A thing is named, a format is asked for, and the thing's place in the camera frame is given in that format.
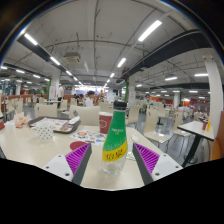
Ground dark brown food tray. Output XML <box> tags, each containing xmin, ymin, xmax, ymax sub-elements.
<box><xmin>27</xmin><ymin>116</ymin><xmax>82</xmax><ymax>134</ymax></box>

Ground crumpled food wrapper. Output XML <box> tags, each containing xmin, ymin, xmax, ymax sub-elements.
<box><xmin>12</xmin><ymin>111</ymin><xmax>32</xmax><ymax>129</ymax></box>

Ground ceiling strip lights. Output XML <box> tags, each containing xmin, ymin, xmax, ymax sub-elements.
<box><xmin>0</xmin><ymin>19</ymin><xmax>209</xmax><ymax>101</ymax></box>

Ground clear bottle with green label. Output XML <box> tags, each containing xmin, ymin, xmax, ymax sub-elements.
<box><xmin>101</xmin><ymin>99</ymin><xmax>129</xmax><ymax>177</ymax></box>

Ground person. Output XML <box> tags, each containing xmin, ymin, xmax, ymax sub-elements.
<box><xmin>56</xmin><ymin>84</ymin><xmax>65</xmax><ymax>109</ymax></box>
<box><xmin>84</xmin><ymin>90</ymin><xmax>98</xmax><ymax>108</ymax></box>

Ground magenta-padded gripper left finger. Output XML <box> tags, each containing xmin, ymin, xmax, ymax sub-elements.
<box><xmin>42</xmin><ymin>142</ymin><xmax>93</xmax><ymax>186</ymax></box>

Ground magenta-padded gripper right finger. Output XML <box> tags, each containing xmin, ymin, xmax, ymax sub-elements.
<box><xmin>132</xmin><ymin>142</ymin><xmax>184</xmax><ymax>186</ymax></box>

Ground white table with black legs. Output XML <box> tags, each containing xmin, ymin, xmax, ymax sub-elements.
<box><xmin>177</xmin><ymin>120</ymin><xmax>215</xmax><ymax>168</ymax></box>

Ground ceiling air conditioner unit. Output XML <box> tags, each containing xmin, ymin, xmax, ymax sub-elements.
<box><xmin>63</xmin><ymin>51</ymin><xmax>82</xmax><ymax>64</ymax></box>

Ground white polka-dot mug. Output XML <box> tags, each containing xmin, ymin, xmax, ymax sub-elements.
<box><xmin>31</xmin><ymin>120</ymin><xmax>54</xmax><ymax>141</ymax></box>

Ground flat round red coaster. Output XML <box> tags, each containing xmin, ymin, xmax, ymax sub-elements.
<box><xmin>69</xmin><ymin>140</ymin><xmax>88</xmax><ymax>151</ymax></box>

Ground red paper cup with lid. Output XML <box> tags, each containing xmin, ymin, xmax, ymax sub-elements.
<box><xmin>98</xmin><ymin>111</ymin><xmax>114</xmax><ymax>135</ymax></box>

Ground beige dining chairs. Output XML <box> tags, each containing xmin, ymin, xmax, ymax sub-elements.
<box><xmin>0</xmin><ymin>96</ymin><xmax>208</xmax><ymax>148</ymax></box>

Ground white paper napkin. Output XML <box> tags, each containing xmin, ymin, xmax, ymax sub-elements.
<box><xmin>68</xmin><ymin>116</ymin><xmax>81</xmax><ymax>125</ymax></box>

